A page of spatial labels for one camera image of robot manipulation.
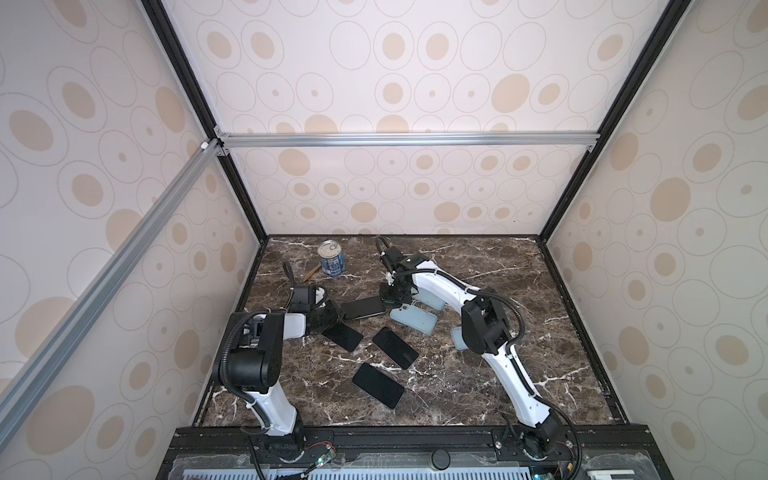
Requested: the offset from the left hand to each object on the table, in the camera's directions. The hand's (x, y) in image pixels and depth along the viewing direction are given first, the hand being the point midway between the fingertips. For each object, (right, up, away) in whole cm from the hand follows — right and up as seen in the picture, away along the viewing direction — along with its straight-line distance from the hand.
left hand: (353, 305), depth 96 cm
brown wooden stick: (-17, +10, +13) cm, 23 cm away
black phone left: (-3, -10, 0) cm, 10 cm away
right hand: (+9, -1, +3) cm, 10 cm away
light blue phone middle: (+20, -4, +1) cm, 20 cm away
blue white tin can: (-8, +16, +4) cm, 18 cm away
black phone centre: (+15, -14, -4) cm, 21 cm away
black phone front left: (+9, -19, -17) cm, 27 cm away
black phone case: (+3, -1, +2) cm, 4 cm away
